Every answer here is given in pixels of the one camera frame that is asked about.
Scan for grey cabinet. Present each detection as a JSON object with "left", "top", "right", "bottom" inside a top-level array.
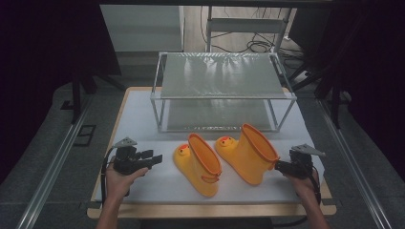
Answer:
[{"left": 99, "top": 4, "right": 186, "bottom": 53}]

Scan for wooden table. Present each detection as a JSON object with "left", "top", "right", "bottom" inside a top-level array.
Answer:
[{"left": 86, "top": 86, "right": 338, "bottom": 220}]

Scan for aluminium rail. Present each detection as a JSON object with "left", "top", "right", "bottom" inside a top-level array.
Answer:
[
  {"left": 15, "top": 94, "right": 94, "bottom": 229},
  {"left": 317, "top": 97, "right": 394, "bottom": 229}
]

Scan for dark curtain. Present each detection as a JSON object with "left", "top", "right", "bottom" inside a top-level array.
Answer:
[
  {"left": 0, "top": 0, "right": 122, "bottom": 184},
  {"left": 329, "top": 0, "right": 405, "bottom": 180}
]

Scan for black stand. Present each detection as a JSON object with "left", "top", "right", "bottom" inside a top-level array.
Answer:
[
  {"left": 286, "top": 55, "right": 349, "bottom": 130},
  {"left": 70, "top": 71, "right": 126, "bottom": 126}
]

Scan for two-tier metal shoe rack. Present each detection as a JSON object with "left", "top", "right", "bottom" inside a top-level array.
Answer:
[{"left": 149, "top": 52, "right": 298, "bottom": 134}]

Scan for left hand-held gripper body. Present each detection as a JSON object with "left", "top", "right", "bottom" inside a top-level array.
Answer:
[{"left": 113, "top": 136, "right": 151, "bottom": 176}]

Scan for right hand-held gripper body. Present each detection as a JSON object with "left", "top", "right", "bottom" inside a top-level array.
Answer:
[{"left": 288, "top": 143, "right": 327, "bottom": 179}]

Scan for black floor cables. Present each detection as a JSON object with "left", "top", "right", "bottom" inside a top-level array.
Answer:
[{"left": 200, "top": 6, "right": 308, "bottom": 63}]

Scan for person's right hand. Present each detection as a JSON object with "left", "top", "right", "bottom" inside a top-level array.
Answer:
[{"left": 286, "top": 169, "right": 321, "bottom": 200}]

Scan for white table mat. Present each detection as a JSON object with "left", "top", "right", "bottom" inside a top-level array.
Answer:
[{"left": 94, "top": 90, "right": 326, "bottom": 205}]

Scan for person's left hand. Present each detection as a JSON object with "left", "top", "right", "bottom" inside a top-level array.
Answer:
[{"left": 104, "top": 162, "right": 150, "bottom": 200}]

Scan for yellow duck rain boot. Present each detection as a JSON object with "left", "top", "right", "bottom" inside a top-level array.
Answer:
[
  {"left": 172, "top": 133, "right": 223, "bottom": 198},
  {"left": 215, "top": 123, "right": 281, "bottom": 187}
]

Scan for metal frame stand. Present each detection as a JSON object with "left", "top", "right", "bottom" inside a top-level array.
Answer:
[{"left": 205, "top": 5, "right": 292, "bottom": 54}]

